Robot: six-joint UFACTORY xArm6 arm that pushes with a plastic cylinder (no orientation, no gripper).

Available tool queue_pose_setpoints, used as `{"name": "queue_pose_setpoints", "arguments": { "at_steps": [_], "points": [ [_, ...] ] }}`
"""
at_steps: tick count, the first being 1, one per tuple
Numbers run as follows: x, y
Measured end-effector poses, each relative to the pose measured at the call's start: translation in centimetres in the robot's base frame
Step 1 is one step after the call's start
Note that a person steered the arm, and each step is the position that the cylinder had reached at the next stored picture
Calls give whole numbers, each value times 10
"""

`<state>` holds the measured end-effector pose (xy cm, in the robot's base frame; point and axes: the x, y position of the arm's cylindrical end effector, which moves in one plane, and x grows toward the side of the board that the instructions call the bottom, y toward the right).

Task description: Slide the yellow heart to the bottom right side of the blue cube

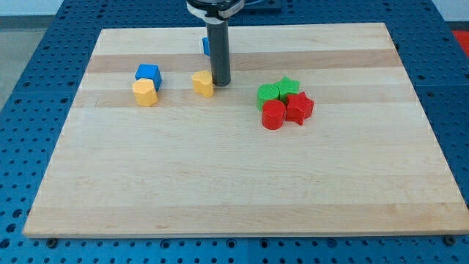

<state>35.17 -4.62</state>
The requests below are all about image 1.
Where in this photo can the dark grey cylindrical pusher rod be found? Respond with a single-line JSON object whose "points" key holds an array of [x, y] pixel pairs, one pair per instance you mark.
{"points": [[218, 38]]}

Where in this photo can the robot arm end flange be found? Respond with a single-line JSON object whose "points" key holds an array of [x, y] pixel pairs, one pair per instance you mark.
{"points": [[214, 11]]}

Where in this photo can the green cylinder block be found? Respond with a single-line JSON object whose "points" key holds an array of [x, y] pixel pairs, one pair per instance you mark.
{"points": [[265, 93]]}

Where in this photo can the light wooden board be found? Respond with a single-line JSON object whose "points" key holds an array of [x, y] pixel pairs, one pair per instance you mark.
{"points": [[365, 163]]}

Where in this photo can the yellow pentagon block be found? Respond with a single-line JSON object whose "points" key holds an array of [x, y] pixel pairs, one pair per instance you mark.
{"points": [[144, 92]]}

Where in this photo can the red star block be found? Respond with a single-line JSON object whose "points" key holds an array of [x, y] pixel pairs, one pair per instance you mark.
{"points": [[299, 108]]}

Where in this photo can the yellow heart block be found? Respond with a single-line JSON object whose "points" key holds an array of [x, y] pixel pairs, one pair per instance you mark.
{"points": [[203, 83]]}

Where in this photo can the blue block behind rod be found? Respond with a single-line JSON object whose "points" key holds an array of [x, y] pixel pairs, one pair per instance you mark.
{"points": [[206, 46]]}

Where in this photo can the red cylinder block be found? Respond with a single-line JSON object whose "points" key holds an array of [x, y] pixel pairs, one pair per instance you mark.
{"points": [[273, 114]]}

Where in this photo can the green star block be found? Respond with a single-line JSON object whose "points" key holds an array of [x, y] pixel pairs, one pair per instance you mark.
{"points": [[286, 86]]}

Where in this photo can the blue cube block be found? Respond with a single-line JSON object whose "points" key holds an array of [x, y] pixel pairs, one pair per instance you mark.
{"points": [[151, 72]]}

